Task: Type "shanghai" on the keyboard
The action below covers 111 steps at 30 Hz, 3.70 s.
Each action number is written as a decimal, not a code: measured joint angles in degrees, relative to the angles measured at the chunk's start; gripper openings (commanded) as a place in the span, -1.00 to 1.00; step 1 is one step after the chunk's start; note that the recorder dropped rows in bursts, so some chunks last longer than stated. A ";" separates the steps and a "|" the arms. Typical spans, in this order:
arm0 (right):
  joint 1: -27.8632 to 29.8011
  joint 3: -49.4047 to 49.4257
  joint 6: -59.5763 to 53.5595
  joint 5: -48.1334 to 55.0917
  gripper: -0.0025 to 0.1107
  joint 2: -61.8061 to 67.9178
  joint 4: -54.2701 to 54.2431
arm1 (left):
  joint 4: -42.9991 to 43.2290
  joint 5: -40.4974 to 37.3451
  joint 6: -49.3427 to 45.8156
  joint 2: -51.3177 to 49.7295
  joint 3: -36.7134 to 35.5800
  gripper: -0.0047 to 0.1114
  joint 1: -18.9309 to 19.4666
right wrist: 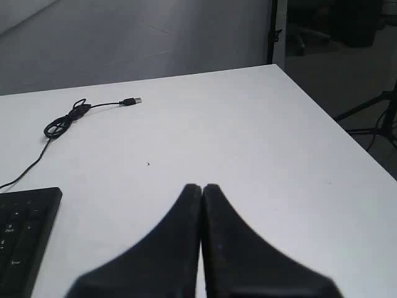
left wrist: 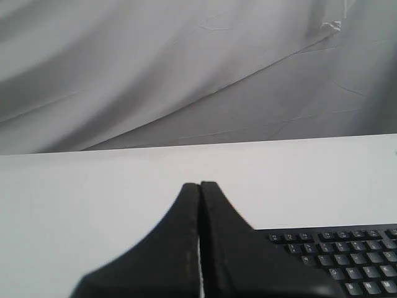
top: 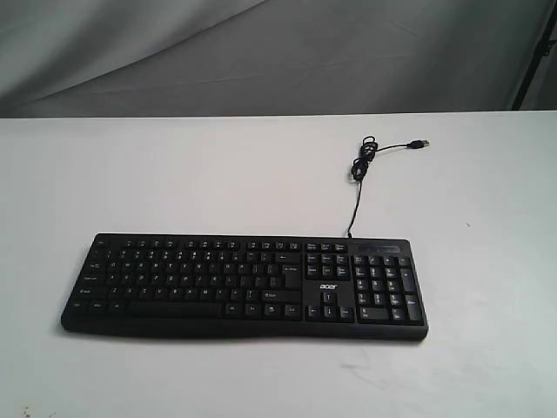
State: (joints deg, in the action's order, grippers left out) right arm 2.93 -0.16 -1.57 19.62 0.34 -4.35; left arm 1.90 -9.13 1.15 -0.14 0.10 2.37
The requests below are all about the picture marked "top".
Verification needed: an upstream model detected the black Acer keyboard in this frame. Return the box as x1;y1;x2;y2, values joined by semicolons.
61;233;428;341

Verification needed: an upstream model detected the black keyboard USB cable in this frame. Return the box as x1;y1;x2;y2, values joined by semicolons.
346;135;432;239

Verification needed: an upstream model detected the grey backdrop cloth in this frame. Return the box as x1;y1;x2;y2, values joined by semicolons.
1;1;553;118

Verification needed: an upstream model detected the black tripod stand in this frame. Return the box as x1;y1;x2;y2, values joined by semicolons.
511;1;556;111

